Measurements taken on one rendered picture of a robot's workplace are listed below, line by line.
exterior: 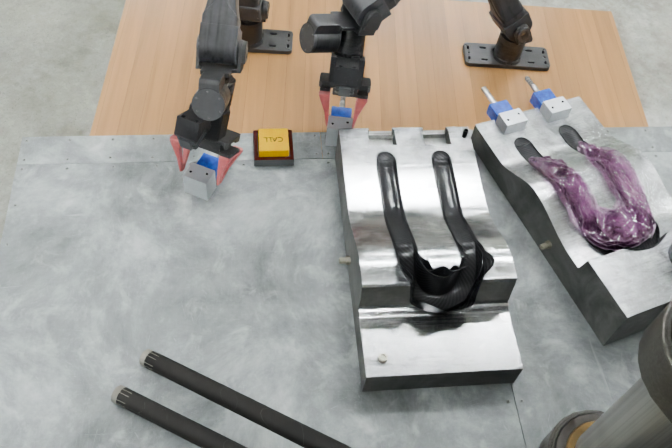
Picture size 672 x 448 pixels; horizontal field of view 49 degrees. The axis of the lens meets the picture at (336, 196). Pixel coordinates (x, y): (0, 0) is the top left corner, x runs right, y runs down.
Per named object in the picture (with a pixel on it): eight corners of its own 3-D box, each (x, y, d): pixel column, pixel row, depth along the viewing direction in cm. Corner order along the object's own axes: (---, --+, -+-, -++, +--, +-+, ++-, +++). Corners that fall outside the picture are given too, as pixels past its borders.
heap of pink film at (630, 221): (518, 160, 148) (529, 135, 141) (591, 139, 153) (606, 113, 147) (591, 266, 134) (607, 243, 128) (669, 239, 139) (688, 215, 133)
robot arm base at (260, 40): (292, 27, 163) (294, 7, 167) (201, 21, 162) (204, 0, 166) (291, 54, 169) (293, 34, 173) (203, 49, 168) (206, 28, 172)
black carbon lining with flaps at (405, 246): (371, 158, 144) (377, 125, 136) (452, 156, 146) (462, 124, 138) (396, 321, 123) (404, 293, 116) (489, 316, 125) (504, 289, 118)
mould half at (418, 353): (334, 157, 152) (340, 112, 141) (458, 154, 155) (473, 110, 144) (362, 391, 123) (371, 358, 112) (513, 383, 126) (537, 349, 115)
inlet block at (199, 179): (216, 145, 151) (214, 127, 147) (238, 153, 151) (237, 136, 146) (184, 192, 144) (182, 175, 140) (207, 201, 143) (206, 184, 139)
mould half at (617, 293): (469, 141, 158) (481, 106, 149) (570, 113, 165) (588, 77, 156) (602, 346, 131) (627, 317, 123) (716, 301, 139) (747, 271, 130)
